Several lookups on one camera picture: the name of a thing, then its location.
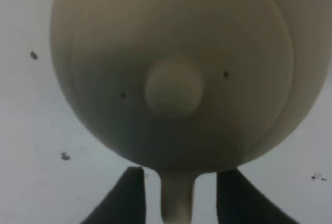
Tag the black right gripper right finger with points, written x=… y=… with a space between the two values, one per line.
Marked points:
x=238 y=201

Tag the beige teapot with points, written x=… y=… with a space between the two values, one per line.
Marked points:
x=188 y=87

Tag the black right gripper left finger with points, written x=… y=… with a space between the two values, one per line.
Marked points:
x=125 y=203

